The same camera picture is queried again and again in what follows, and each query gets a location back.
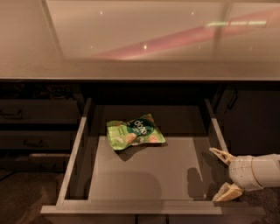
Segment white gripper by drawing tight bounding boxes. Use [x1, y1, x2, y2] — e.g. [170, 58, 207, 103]
[209, 147, 263, 202]

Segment grey drawer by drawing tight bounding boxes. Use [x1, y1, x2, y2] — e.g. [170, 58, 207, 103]
[0, 154, 70, 172]
[0, 130, 76, 150]
[0, 99, 81, 124]
[41, 99, 265, 224]

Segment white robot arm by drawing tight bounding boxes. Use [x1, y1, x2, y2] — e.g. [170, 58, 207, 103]
[209, 148, 280, 202]

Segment white item in drawer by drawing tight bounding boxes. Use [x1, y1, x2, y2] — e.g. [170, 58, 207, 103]
[30, 153, 70, 158]

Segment dark items in drawer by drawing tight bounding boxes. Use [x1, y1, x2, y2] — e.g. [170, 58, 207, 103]
[0, 83, 73, 100]

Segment grey cabinet door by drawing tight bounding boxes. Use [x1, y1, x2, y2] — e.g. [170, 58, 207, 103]
[214, 85, 280, 155]

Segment green snack bag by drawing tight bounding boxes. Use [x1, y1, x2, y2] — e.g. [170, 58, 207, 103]
[107, 114, 165, 151]

